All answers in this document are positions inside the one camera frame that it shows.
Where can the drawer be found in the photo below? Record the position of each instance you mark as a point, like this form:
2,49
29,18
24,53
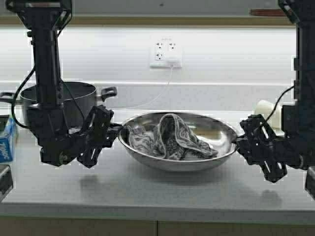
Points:
231,229
17,226

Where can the right robot base rail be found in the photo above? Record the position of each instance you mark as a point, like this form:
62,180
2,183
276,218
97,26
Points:
310,181

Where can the white paper cup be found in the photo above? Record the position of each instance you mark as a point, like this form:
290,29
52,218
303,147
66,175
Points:
265,108

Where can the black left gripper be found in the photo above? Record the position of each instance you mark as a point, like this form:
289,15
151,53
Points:
97,129

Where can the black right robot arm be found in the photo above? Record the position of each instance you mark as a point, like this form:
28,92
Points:
297,147

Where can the left lower drawer front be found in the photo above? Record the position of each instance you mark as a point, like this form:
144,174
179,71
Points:
17,226

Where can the blue Ziploc box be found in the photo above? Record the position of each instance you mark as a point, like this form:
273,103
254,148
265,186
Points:
8,138

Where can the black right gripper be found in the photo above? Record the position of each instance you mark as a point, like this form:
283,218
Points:
258,146

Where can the middle lower drawer front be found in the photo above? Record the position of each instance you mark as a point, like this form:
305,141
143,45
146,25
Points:
231,229

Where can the left robot base rail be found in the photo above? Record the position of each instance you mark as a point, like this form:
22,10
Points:
6,181

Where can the white wall outlet plate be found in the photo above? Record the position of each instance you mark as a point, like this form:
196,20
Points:
165,53

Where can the grey patterned cloth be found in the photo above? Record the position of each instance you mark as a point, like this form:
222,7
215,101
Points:
170,139

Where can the black cooking pot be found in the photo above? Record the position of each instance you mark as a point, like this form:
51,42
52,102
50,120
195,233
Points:
79,98

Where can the stainless steel bowl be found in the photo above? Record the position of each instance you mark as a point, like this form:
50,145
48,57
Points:
217,133

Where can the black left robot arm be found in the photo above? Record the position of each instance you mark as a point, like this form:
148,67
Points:
45,20

